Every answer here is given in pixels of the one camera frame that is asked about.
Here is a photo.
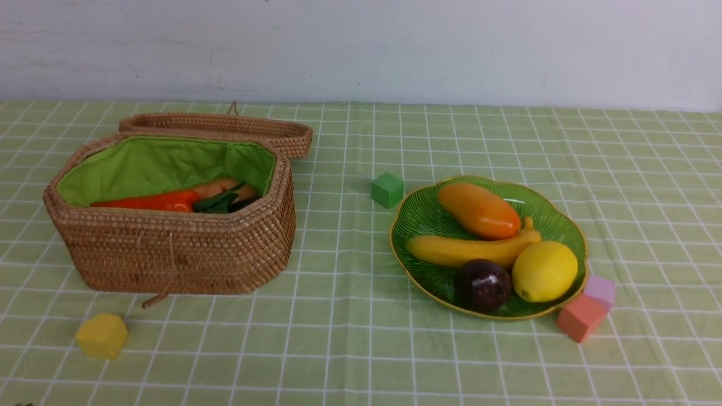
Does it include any yellow toy banana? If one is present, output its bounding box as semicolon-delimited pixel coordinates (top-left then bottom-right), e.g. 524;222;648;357
405;217;542;269

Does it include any orange toy mango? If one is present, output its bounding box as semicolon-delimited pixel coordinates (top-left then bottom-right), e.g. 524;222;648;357
437;182;521;241

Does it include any dark purple toy mangosteen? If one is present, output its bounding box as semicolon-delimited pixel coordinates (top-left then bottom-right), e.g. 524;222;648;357
454;259;512;313

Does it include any brown toy potato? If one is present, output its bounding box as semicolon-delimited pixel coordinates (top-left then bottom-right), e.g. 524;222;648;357
192;178;259;203

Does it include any orange toy carrot green top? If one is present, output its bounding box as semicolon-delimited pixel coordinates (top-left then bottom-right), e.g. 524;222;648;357
90;182;246;214

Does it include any yellow toy lemon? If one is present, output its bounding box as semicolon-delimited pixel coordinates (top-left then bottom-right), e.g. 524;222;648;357
511;241;578;303

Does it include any purple toy eggplant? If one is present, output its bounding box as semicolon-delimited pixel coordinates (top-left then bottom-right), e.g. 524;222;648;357
228;196;260;213

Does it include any green foam cube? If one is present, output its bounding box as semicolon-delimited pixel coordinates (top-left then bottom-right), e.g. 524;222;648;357
371;171;405;209

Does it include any green leaf-shaped glass plate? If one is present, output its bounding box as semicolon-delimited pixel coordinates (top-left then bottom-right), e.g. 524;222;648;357
389;175;591;321

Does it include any woven wicker basket lid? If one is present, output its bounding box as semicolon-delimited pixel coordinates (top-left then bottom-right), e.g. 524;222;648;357
118;103;314;158

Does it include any green checkered tablecloth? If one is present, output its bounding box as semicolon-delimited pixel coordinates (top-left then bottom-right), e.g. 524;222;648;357
1;101;721;405

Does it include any woven wicker basket green lining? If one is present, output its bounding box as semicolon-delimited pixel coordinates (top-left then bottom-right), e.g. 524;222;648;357
43;133;297;295

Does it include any salmon pink foam cube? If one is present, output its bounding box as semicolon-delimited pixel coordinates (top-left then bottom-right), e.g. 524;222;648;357
556;293;607;343

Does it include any pink-purple foam block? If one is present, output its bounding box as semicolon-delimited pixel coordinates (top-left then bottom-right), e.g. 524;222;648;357
583;275;616;312

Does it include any yellow foam hexagon block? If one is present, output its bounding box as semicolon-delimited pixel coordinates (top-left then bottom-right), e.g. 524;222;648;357
75;313;129;360

